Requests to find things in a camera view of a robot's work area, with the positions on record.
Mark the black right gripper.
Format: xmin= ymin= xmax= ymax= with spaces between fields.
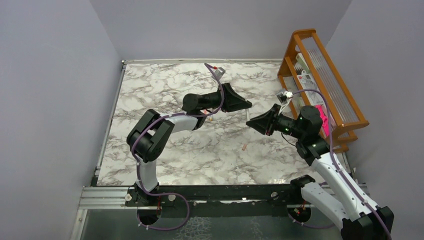
xmin=247 ymin=103 xmax=306 ymax=139

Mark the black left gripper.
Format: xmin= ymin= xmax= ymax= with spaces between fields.
xmin=202 ymin=82 xmax=252 ymax=113

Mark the white green marker pen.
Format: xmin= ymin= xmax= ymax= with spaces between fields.
xmin=245 ymin=109 xmax=250 ymax=122

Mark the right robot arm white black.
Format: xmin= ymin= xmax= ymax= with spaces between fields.
xmin=246 ymin=104 xmax=394 ymax=240

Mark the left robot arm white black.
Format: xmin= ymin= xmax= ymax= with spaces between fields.
xmin=126 ymin=83 xmax=253 ymax=206

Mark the white booklet in rack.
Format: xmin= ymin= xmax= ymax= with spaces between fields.
xmin=294 ymin=53 xmax=325 ymax=106

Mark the pink item in rack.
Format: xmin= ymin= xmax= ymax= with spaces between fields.
xmin=314 ymin=104 xmax=330 ymax=138

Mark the orange wooden rack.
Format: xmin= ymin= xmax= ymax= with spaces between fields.
xmin=277 ymin=28 xmax=369 ymax=153

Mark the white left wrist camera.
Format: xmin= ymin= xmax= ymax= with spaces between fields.
xmin=212 ymin=67 xmax=226 ymax=81

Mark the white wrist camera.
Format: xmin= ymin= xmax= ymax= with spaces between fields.
xmin=276 ymin=89 xmax=293 ymax=106
xmin=212 ymin=67 xmax=226 ymax=81

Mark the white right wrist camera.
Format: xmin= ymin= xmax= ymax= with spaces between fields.
xmin=276 ymin=89 xmax=293 ymax=106

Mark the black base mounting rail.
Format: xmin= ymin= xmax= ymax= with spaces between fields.
xmin=124 ymin=184 xmax=311 ymax=218

